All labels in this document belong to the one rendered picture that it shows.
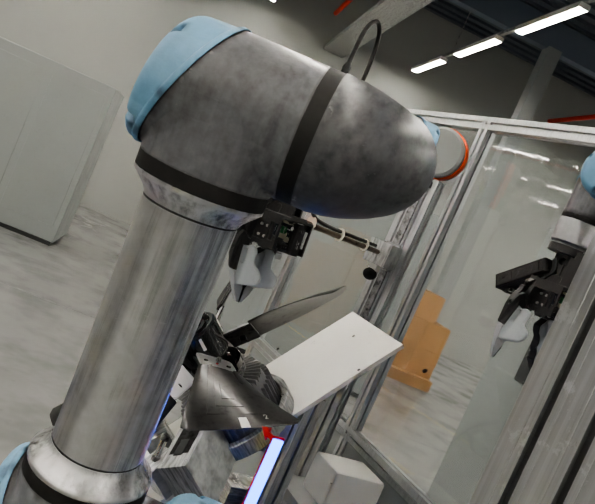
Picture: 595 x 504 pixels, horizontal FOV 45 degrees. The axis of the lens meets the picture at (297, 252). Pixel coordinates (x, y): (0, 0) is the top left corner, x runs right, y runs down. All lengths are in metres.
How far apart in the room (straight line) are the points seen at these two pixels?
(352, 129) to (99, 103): 7.99
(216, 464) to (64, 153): 7.15
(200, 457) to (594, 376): 1.08
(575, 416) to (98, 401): 0.38
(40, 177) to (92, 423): 7.97
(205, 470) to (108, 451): 0.90
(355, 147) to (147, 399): 0.28
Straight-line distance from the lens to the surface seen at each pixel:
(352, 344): 1.83
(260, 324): 1.61
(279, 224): 1.02
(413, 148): 0.58
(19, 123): 8.62
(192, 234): 0.57
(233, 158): 0.55
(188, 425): 1.33
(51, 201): 8.57
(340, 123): 0.53
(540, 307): 1.20
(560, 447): 0.57
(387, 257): 2.02
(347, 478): 1.98
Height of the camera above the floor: 1.57
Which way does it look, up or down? 3 degrees down
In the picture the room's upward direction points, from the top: 24 degrees clockwise
